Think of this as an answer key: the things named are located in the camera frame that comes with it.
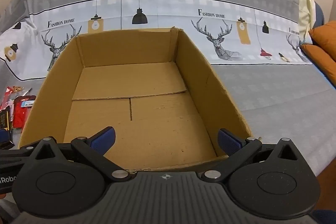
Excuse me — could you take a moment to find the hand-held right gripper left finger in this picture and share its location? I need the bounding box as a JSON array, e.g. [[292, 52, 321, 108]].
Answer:
[[29, 126, 132, 183]]

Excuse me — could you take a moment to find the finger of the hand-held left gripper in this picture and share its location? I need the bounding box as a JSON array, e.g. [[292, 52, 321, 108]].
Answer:
[[0, 145, 38, 161]]

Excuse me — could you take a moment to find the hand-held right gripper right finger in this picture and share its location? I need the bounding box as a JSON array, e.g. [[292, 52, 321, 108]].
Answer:
[[202, 129, 305, 183]]

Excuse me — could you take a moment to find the cardboard box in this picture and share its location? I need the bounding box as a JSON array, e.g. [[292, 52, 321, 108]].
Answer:
[[18, 27, 254, 170]]

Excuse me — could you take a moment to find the black gold snack packet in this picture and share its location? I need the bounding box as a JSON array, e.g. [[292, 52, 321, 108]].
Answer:
[[0, 110, 12, 131]]

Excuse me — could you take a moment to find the red snack packet black top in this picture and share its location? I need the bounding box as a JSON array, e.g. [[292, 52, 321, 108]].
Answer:
[[12, 95, 36, 128]]

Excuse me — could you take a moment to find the red torn wrapper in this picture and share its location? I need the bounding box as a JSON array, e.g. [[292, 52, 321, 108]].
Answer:
[[0, 85, 25, 110]]

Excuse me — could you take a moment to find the cream cloth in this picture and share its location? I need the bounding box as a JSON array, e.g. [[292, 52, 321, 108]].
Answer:
[[295, 0, 315, 45]]

